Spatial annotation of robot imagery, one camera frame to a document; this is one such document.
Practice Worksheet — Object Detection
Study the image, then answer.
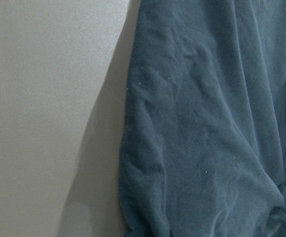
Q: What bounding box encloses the black graphic t-shirt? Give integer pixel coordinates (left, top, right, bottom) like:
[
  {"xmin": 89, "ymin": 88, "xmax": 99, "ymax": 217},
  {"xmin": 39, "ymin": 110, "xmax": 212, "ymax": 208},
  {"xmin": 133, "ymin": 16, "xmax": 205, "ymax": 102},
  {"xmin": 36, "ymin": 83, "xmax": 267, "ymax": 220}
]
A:
[{"xmin": 119, "ymin": 0, "xmax": 286, "ymax": 237}]

